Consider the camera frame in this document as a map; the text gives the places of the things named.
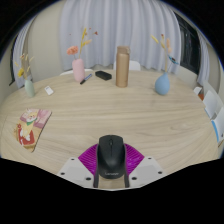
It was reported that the cartoon print mouse pad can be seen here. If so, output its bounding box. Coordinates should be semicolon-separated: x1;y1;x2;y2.
13;107;53;153

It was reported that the small black box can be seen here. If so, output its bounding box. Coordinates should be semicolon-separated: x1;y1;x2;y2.
94;70;113;81

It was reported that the blue vase with dried flowers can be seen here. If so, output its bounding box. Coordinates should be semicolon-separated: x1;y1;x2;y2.
150;33;180;96

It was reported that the pink vase with dried flowers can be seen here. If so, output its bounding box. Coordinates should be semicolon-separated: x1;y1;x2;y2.
66;27;99;83

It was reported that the narrow white curtain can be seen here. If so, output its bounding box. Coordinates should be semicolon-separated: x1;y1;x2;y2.
196;31;211;87
12;18;36;89

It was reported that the wide white sheer curtain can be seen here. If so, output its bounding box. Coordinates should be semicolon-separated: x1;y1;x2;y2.
59;0;183;75

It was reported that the dark framed window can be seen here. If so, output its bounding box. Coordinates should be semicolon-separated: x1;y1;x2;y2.
174;12;201;75
8;46;16;87

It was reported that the gold insulated bottle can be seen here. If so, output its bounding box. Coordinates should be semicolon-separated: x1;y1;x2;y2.
115;45;131;89

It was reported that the black computer mouse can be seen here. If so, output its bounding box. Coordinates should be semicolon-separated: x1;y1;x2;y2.
95;134;127;180

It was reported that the dark marker pen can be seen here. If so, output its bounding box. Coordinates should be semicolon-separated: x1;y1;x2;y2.
79;73;93;85

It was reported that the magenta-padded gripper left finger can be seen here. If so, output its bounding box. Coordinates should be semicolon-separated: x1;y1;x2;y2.
57;143;100;189

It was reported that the white remote control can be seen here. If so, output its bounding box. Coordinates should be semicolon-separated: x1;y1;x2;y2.
44;85;55;96

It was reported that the green vase with yellow flowers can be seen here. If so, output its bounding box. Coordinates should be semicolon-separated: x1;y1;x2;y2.
13;53;36;98

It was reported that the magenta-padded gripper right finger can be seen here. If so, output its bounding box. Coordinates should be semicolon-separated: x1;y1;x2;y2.
123;143;167;189

